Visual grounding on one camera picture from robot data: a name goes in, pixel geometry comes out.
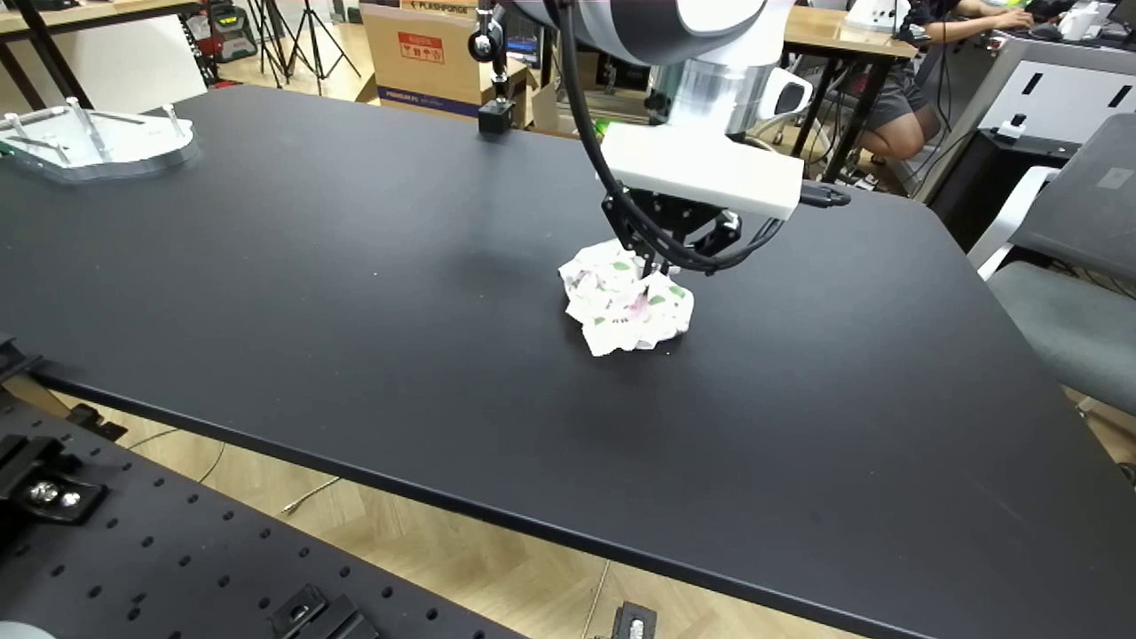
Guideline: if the wooden desk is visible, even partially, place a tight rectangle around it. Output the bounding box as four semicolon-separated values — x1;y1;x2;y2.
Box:
784;2;914;182

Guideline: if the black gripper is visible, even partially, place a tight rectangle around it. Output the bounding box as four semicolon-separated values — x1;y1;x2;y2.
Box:
601;188;742;273

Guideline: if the grey office chair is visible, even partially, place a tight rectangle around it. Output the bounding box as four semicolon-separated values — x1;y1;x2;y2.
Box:
964;112;1136;412

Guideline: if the black perforated breadboard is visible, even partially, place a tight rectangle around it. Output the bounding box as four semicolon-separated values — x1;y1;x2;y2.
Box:
0;340;518;639

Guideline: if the large cardboard box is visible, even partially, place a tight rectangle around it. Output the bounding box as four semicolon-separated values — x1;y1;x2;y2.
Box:
361;0;527;124

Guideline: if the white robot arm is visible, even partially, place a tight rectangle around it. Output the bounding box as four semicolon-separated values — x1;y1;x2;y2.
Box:
513;0;811;273

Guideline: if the clear plastic plate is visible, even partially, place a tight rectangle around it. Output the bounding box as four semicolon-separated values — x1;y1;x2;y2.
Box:
0;99;195;185

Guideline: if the white cloth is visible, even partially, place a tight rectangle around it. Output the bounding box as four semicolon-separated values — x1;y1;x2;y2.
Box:
556;241;695;357

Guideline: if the black arm clamp base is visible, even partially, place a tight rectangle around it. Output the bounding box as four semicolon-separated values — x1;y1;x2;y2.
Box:
479;99;513;134

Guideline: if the seated person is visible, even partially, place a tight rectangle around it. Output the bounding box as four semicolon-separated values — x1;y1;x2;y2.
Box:
858;0;1034;164

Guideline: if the black camera tripod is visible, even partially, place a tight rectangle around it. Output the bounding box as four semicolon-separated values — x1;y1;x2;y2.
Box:
249;0;358;86

